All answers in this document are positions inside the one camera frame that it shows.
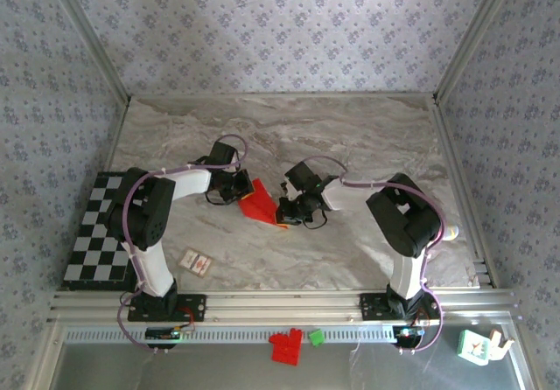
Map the wooden toy piece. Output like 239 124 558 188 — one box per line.
487 328 516 361

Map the thin black left gripper cable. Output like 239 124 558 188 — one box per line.
205 191 233 207

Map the white green toy clock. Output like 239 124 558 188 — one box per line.
457 329 491 367

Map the red toy brick block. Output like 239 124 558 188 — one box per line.
268 327 305 367

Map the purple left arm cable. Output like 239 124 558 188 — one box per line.
116 134 249 356

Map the thin black right gripper cable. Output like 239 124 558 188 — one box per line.
304 210 328 230

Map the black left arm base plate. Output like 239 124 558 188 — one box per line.
127 292 207 324

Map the aluminium side rail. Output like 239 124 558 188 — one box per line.
430 99 498 289
104 99 132 172

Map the aluminium frame post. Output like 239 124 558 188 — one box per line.
432 0 522 105
42 0 133 105

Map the aluminium front rail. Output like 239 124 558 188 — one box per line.
46 288 522 324

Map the red black wire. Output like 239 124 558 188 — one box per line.
177 305 197 333
410 306 432 328

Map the slotted grey cable duct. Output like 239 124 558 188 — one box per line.
64 323 402 344

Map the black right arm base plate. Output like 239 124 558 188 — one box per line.
359 291 441 321

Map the black white checkerboard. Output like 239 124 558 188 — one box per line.
60 171 137 293

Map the small printed card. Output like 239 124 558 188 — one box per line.
178 247 214 278

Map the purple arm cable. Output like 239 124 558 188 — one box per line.
297 155 448 356
116 134 249 356

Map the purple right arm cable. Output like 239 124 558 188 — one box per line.
297 155 448 356

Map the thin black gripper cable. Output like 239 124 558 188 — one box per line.
205 191 233 207
304 210 328 230

